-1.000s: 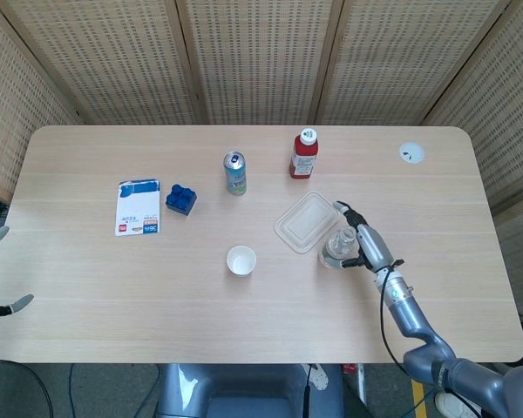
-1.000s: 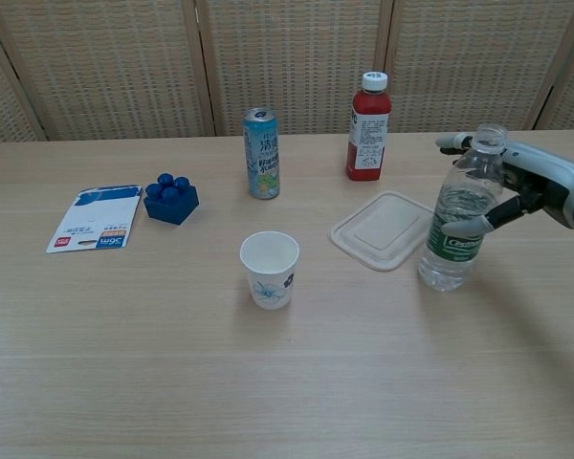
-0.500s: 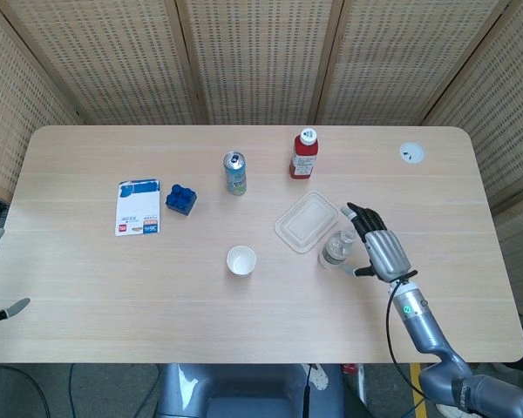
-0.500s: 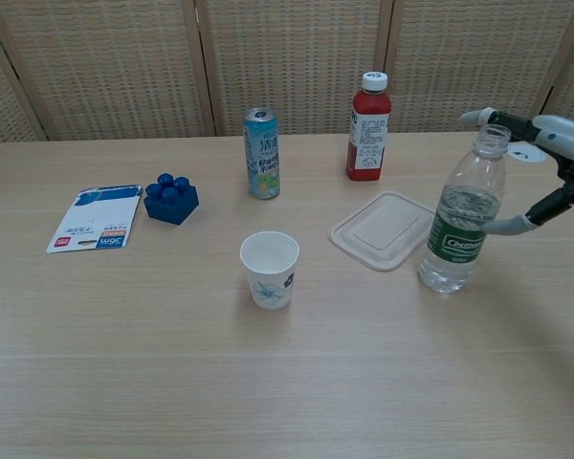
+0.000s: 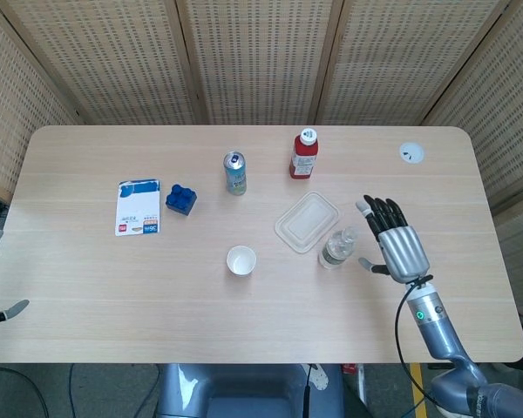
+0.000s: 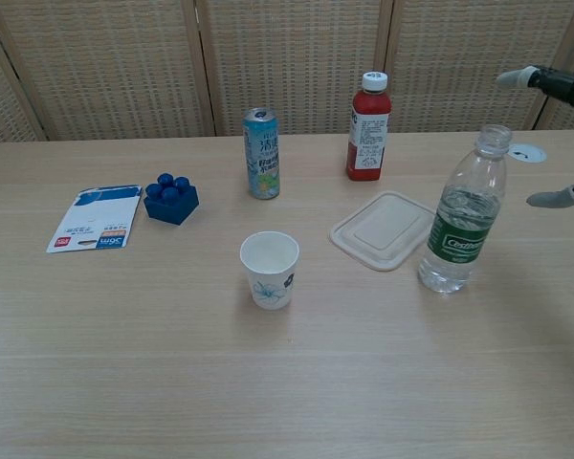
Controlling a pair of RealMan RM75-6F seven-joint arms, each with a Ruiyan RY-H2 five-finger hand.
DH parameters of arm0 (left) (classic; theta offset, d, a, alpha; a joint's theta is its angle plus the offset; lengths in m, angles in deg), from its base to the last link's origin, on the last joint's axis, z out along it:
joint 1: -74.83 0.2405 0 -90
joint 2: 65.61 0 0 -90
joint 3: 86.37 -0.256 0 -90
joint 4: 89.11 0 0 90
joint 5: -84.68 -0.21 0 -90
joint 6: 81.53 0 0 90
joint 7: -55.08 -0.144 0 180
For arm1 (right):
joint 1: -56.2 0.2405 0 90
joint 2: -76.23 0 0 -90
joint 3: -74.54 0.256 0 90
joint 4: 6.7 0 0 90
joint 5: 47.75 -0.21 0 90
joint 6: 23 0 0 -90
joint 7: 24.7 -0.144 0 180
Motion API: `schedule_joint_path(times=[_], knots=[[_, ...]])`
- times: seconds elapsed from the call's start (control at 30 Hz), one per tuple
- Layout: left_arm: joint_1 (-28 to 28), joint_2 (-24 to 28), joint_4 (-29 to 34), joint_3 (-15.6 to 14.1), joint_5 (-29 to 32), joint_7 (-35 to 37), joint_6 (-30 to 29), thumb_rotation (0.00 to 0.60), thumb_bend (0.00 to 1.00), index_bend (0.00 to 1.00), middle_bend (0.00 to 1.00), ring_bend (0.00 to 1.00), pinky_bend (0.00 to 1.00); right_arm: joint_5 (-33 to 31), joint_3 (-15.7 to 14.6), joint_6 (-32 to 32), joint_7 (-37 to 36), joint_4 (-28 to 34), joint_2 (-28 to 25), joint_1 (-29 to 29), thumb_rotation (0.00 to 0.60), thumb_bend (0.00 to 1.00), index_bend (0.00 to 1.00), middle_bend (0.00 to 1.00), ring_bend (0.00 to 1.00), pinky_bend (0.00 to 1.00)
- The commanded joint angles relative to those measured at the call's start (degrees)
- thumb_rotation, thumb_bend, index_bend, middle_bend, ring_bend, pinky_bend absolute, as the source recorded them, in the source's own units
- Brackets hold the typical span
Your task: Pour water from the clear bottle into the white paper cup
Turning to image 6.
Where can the beige container lid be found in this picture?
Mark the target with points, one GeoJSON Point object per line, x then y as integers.
{"type": "Point", "coordinates": [382, 229]}

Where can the blue toy building block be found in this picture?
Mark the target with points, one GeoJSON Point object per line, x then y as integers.
{"type": "Point", "coordinates": [172, 203]}

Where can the transparent plastic water bottle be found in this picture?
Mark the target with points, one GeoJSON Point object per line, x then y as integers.
{"type": "Point", "coordinates": [459, 239]}

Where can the red juice bottle white cap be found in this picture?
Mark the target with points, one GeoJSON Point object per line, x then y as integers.
{"type": "Point", "coordinates": [369, 143]}

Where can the woven wooden folding screen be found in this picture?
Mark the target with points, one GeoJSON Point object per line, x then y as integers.
{"type": "Point", "coordinates": [287, 62]}

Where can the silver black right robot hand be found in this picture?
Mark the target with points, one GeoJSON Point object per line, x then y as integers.
{"type": "Point", "coordinates": [559, 83]}

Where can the white blue cardboard package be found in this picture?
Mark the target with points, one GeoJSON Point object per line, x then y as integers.
{"type": "Point", "coordinates": [95, 220]}

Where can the white paper cup blue flower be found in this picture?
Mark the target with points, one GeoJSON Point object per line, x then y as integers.
{"type": "Point", "coordinates": [269, 268]}

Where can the light blue drink can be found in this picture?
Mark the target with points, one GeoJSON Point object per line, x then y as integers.
{"type": "Point", "coordinates": [263, 158]}

